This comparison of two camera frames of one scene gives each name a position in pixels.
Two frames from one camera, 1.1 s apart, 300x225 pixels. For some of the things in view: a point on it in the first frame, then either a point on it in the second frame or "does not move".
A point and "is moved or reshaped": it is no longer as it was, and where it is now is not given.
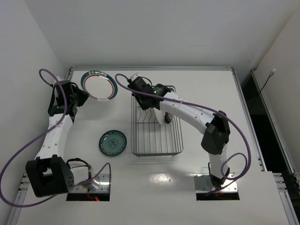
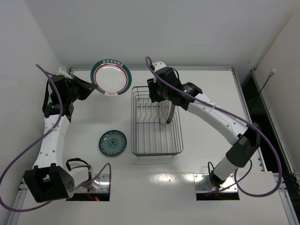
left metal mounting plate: x=101 y=183 does not move
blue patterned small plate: x=112 y=143 does not move
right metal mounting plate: x=203 y=183 does not move
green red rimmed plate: x=99 y=86 is moved or reshaped
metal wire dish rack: x=149 y=137 does not move
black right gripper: x=145 y=103 -> x=167 y=101
